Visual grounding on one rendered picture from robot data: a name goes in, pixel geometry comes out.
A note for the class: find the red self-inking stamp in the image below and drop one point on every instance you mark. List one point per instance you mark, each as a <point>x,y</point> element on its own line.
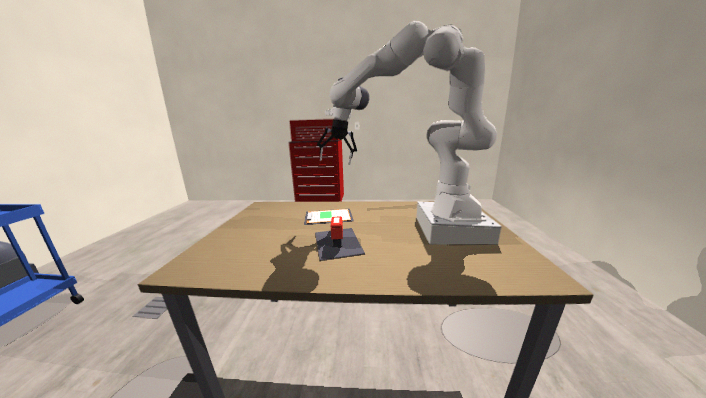
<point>336,233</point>

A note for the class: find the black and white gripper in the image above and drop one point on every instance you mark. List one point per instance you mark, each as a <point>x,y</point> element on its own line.
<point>339,131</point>

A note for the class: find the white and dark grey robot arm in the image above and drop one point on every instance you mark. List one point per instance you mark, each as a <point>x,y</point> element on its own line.
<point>443,50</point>

